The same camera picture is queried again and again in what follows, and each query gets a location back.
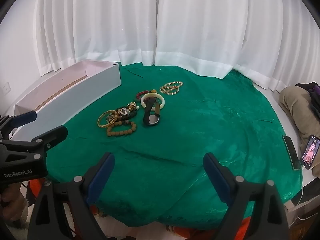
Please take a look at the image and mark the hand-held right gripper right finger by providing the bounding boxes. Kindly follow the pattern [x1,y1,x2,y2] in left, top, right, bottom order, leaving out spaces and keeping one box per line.
[203,152,291,240]

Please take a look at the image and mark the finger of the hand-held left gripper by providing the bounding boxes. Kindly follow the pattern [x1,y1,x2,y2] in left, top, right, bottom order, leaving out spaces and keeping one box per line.
[32,126,69,156]
[0,110,38,140]

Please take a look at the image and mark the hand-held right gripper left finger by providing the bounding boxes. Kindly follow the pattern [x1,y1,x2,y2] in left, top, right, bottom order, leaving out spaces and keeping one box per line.
[28,152,115,240]

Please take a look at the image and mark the long white cardboard box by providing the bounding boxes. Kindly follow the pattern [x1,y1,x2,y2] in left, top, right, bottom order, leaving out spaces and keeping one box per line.
[13,59,122,141]

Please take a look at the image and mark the gold bangles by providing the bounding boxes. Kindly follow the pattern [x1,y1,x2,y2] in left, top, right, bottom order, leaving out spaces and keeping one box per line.
[97,110,118,129]

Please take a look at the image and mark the brown wooden bead bracelet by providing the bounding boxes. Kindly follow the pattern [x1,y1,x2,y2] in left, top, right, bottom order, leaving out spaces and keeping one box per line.
[106,121,137,137]

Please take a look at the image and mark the dark bead bracelet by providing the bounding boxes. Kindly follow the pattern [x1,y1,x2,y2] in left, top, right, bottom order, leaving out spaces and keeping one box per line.
[115,102,140,120]

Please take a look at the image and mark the black wristwatch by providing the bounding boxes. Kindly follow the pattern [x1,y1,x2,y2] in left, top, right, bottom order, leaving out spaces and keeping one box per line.
[142,100,162,126]

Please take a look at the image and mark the person's left hand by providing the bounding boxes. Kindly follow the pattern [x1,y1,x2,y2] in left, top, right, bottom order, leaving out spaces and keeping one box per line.
[0,179,27,228]

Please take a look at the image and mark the green velvet cloth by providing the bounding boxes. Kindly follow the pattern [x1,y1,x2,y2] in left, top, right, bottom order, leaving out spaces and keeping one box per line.
[46,62,303,230]

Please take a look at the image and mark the orange cloth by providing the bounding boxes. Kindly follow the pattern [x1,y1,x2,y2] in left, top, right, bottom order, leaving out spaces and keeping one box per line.
[165,217,252,240]

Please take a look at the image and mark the dark smartphone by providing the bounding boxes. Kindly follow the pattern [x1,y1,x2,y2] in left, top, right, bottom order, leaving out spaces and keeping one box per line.
[282,135,302,171]

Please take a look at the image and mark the white jade bangle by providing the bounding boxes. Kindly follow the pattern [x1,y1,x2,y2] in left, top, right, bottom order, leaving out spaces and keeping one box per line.
[141,93,166,110]

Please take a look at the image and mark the smartphone with lit screen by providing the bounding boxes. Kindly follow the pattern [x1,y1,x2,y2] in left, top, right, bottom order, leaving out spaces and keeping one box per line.
[300,134,320,170]

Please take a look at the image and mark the dark purple cloth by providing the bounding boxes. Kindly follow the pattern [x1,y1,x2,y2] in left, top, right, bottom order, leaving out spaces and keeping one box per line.
[295,81,320,113]

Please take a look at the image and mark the white curtain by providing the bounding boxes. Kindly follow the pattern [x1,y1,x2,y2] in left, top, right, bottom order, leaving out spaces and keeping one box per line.
[32,0,320,93]

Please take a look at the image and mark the white charging cable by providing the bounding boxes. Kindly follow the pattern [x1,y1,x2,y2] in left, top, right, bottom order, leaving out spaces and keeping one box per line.
[291,166,320,221]

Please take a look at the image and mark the red bead bracelet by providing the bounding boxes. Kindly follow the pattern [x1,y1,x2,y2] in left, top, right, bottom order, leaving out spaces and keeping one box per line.
[136,89,157,100]

